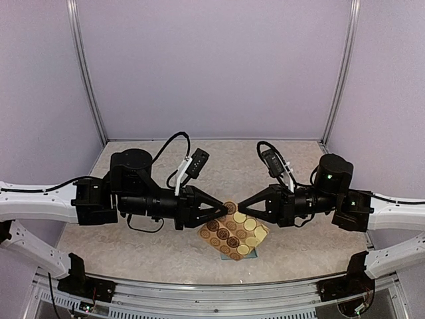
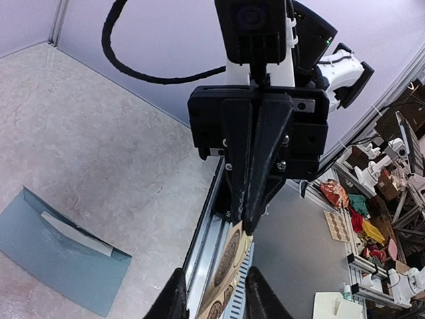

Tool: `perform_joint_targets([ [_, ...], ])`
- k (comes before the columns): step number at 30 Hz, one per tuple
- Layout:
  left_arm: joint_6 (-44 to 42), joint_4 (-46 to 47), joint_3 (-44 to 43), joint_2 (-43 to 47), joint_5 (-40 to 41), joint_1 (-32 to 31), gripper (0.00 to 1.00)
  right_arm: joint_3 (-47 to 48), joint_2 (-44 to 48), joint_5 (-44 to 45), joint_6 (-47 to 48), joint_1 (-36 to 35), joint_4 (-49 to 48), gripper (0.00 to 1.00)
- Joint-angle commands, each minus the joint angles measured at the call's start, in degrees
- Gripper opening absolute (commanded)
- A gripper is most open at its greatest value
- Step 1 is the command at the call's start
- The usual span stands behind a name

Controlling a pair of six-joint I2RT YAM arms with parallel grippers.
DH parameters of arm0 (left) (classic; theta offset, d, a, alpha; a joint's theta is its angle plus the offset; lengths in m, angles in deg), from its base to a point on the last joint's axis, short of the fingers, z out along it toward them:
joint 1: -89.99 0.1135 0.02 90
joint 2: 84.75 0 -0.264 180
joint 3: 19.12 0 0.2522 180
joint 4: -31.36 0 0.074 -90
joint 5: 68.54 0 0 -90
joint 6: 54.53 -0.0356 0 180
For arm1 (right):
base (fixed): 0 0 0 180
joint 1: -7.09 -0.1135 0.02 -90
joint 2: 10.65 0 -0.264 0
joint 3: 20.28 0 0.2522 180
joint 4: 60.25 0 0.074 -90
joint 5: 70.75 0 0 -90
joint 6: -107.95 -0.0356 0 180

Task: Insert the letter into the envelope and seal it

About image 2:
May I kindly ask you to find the brown sticker sheet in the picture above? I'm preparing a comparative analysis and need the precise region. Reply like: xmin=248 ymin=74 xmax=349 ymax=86
xmin=323 ymin=211 xmax=351 ymax=243

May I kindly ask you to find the aluminium front rail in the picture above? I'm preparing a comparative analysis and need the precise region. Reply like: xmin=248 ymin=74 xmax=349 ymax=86
xmin=183 ymin=159 xmax=231 ymax=318

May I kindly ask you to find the white slotted cable duct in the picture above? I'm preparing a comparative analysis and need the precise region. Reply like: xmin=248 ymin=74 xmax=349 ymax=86
xmin=221 ymin=243 xmax=255 ymax=319

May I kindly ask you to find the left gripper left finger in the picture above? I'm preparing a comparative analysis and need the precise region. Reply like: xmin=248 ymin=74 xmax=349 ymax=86
xmin=143 ymin=267 xmax=189 ymax=319

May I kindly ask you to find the yellow paper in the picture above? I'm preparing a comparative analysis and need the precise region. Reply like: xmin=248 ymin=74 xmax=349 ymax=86
xmin=197 ymin=221 xmax=253 ymax=319

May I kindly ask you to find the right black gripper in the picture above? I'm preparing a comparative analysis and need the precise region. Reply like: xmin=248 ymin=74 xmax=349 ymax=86
xmin=187 ymin=85 xmax=329 ymax=235

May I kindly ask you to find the blue envelope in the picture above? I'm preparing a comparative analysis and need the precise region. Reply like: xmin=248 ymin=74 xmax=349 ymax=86
xmin=1 ymin=187 xmax=132 ymax=317

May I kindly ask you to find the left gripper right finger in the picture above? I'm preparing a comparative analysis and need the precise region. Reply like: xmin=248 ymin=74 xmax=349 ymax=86
xmin=245 ymin=266 xmax=293 ymax=319

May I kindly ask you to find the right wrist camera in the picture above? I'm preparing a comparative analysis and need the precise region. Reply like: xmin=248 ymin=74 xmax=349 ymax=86
xmin=214 ymin=0 xmax=286 ymax=64

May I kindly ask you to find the cream envelope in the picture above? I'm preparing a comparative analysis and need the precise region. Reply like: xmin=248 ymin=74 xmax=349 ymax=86
xmin=312 ymin=292 xmax=363 ymax=319

